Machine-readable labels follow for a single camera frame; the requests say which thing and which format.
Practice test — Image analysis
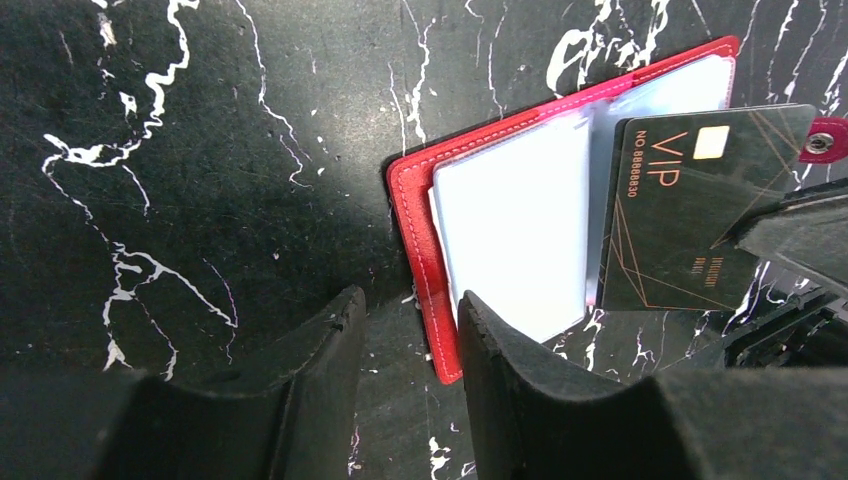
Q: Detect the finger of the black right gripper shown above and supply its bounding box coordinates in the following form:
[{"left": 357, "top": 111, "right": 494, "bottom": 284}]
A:
[{"left": 728, "top": 178, "right": 847, "bottom": 299}]

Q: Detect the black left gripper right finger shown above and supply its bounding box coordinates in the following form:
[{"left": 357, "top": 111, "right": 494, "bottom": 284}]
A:
[{"left": 458, "top": 292, "right": 847, "bottom": 479}]

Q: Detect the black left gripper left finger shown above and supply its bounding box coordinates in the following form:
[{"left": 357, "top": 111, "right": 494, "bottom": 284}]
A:
[{"left": 1, "top": 286, "right": 367, "bottom": 479}]

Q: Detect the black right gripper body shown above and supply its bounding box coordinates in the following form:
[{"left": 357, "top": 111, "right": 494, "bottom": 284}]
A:
[{"left": 723, "top": 288, "right": 847, "bottom": 368}]

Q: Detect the black VIP card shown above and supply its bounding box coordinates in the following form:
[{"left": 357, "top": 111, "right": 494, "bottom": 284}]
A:
[{"left": 595, "top": 104, "right": 816, "bottom": 311}]

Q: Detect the red leather card holder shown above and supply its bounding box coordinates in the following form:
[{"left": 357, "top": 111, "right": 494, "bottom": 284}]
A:
[{"left": 387, "top": 36, "right": 847, "bottom": 385}]

